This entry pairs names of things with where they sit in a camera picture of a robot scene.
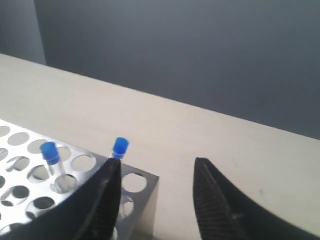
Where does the stainless steel test tube rack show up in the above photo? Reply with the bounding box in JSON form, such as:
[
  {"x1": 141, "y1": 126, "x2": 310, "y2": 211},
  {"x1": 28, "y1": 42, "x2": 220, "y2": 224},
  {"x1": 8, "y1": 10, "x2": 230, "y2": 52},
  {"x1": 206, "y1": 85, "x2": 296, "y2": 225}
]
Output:
[{"x1": 0, "y1": 120, "x2": 159, "y2": 240}]

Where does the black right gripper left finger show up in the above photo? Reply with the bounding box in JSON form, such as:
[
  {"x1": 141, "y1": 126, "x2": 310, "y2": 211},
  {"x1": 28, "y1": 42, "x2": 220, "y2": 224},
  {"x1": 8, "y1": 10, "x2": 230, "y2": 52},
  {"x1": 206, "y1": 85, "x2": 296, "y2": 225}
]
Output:
[{"x1": 0, "y1": 158, "x2": 122, "y2": 240}]

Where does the blue-capped tube back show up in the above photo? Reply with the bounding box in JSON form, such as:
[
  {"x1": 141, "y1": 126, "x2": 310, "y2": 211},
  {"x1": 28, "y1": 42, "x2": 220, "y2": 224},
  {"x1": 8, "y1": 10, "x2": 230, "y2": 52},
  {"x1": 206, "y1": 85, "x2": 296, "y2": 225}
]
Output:
[{"x1": 110, "y1": 137, "x2": 129, "y2": 160}]

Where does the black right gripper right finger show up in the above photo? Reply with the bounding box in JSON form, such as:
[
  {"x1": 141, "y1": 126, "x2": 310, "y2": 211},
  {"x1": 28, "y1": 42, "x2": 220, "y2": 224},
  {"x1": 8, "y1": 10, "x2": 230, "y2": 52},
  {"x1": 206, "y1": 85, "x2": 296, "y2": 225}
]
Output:
[{"x1": 193, "y1": 157, "x2": 318, "y2": 240}]

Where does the blue-capped tube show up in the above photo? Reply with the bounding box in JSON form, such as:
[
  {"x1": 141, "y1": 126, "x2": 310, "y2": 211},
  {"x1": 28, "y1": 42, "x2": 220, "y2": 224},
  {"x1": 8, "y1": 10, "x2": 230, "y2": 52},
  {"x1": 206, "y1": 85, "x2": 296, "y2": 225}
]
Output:
[
  {"x1": 110, "y1": 137, "x2": 129, "y2": 160},
  {"x1": 39, "y1": 141, "x2": 66, "y2": 183}
]

